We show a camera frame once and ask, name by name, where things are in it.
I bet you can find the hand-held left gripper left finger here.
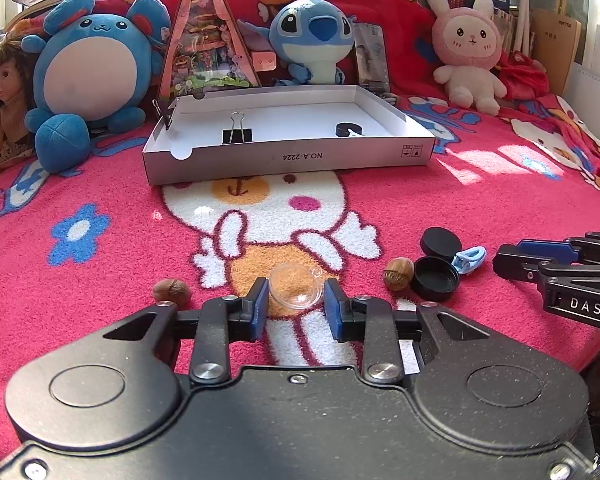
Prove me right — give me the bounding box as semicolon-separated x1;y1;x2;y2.
102;276;271;386

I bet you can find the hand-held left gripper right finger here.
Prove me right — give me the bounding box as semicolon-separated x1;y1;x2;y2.
324;277;491;386

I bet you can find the clear plastic dome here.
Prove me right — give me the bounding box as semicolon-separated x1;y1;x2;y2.
268;263;326;311

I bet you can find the brown acorn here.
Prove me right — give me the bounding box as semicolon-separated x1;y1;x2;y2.
152;279;192;307
383;257;415;292

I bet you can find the large black binder clip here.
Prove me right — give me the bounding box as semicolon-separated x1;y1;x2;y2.
221;111;254;145

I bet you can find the white cardboard box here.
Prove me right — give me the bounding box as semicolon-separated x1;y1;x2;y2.
142;85;437;187

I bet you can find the pink printed blanket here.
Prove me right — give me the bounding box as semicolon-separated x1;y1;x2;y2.
0;95;600;456

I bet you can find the red crumpled cloth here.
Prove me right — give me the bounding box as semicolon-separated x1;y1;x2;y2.
497;52;551;101

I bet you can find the small black binder clip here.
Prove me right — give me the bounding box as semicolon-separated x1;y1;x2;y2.
152;97;180;132

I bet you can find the pink bunny plush toy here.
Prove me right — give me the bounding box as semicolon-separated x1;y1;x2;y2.
426;0;508;115

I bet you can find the white pipe rack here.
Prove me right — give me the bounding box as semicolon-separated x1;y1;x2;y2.
507;0;536;56

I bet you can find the pink rectangular tag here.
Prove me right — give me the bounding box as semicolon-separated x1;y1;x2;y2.
250;51;278;72

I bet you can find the clear plastic package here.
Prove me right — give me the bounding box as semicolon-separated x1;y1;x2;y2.
352;22;392;93

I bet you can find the triangular pink toy pack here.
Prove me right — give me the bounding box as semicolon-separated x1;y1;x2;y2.
155;0;263;106

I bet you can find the blue alien plush toy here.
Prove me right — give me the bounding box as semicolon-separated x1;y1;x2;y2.
237;0;357;86

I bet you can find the round blue mouse plush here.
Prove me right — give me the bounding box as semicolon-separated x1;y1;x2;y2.
21;0;172;175

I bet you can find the brown-haired doll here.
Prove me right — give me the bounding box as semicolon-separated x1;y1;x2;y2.
0;40;38;181

